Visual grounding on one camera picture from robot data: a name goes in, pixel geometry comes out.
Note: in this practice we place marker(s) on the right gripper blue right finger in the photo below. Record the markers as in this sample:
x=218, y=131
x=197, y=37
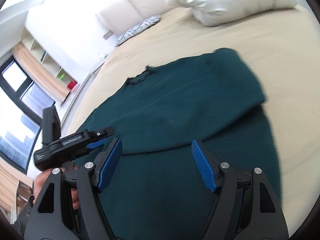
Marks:
x=207, y=165

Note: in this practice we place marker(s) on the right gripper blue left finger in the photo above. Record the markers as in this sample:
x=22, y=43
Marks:
x=106, y=163

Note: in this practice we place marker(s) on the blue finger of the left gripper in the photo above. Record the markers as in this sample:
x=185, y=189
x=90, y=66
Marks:
x=95, y=145

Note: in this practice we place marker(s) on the dark green knit sweater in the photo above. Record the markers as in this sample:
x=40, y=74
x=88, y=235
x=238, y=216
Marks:
x=157, y=191

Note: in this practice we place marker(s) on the dark framed window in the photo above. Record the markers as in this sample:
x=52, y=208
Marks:
x=22, y=104

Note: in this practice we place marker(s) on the red storage box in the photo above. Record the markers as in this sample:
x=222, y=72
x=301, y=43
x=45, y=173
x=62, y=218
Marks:
x=71, y=84

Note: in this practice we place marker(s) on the beige curtain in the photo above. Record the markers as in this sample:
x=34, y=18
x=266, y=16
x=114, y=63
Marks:
x=52, y=86

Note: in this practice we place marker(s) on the white open shelf unit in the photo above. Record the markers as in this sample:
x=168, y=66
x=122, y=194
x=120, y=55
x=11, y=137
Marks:
x=44, y=58

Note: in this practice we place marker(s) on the cream padded headboard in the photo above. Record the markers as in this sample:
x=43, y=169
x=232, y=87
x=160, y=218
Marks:
x=78, y=34

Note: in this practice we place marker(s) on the zebra print pillow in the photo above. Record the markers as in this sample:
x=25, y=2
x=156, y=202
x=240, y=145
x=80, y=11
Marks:
x=138, y=29

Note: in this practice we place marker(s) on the beige bed sheet mattress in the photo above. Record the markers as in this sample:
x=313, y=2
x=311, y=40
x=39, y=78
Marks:
x=281, y=49

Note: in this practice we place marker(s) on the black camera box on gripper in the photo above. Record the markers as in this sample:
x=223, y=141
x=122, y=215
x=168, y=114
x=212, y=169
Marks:
x=51, y=126

